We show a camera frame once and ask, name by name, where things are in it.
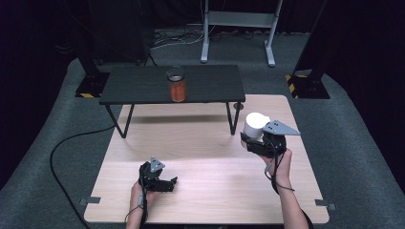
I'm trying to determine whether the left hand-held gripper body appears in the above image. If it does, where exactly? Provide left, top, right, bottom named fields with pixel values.
left=139, top=156, right=176, bottom=193

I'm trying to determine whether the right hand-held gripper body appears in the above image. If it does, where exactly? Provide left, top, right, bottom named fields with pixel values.
left=246, top=118, right=302, bottom=158

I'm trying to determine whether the white plastic jar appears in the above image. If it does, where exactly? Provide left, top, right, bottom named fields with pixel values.
left=242, top=112, right=271, bottom=145

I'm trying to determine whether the glass jar with orange contents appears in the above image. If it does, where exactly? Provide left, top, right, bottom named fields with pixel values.
left=165, top=66, right=188, bottom=103

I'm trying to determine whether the black desktop shelf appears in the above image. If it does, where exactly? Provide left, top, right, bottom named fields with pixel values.
left=98, top=64, right=246, bottom=139

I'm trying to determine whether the person's left hand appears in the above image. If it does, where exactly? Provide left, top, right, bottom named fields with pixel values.
left=129, top=181, right=160, bottom=210

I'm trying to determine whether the person's right hand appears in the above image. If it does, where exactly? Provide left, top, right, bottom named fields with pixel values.
left=261, top=148, right=293, bottom=188

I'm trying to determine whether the grey tape piece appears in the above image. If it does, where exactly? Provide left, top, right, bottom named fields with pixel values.
left=314, top=198, right=337, bottom=211
left=78, top=196, right=102, bottom=206

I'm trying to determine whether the black stand with striped base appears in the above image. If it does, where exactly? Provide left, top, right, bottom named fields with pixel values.
left=285, top=0, right=331, bottom=100
left=75, top=47, right=111, bottom=99

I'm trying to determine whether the grey metal stand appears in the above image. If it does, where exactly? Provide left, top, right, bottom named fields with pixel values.
left=200, top=0, right=285, bottom=68

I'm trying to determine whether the black cabinet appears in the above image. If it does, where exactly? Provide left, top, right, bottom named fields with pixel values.
left=85, top=0, right=157, bottom=65

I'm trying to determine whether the left hand-held gripper cable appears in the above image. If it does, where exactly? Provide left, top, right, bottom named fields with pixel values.
left=123, top=165, right=151, bottom=228

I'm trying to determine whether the hand-held gripper cable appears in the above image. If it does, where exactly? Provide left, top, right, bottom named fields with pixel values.
left=264, top=139, right=296, bottom=195
left=123, top=165, right=151, bottom=228

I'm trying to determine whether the right hand-held gripper cable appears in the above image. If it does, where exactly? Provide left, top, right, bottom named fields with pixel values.
left=264, top=139, right=296, bottom=195

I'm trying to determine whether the thick black floor cable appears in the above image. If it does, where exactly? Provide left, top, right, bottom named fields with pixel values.
left=49, top=124, right=117, bottom=229

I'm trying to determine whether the bundle of thin floor cables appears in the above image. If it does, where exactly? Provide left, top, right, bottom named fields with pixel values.
left=149, top=28, right=204, bottom=52

